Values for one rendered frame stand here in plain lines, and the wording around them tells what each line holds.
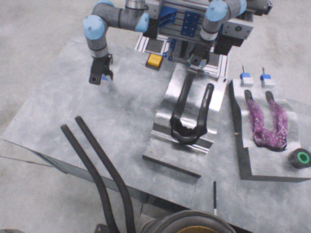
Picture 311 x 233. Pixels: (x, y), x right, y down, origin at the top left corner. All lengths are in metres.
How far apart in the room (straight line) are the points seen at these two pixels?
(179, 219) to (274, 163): 0.84
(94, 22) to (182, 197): 0.76
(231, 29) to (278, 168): 0.73
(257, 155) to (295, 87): 1.68
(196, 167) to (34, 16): 2.44
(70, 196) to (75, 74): 0.97
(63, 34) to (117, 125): 1.73
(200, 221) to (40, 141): 0.96
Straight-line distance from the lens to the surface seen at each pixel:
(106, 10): 0.96
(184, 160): 0.97
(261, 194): 1.11
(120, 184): 0.87
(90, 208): 1.82
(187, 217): 0.24
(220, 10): 0.98
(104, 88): 1.13
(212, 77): 1.18
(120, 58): 1.28
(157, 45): 2.17
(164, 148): 0.97
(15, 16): 3.00
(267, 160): 1.04
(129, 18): 0.93
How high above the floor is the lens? 1.78
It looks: 64 degrees down
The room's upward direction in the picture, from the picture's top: 9 degrees clockwise
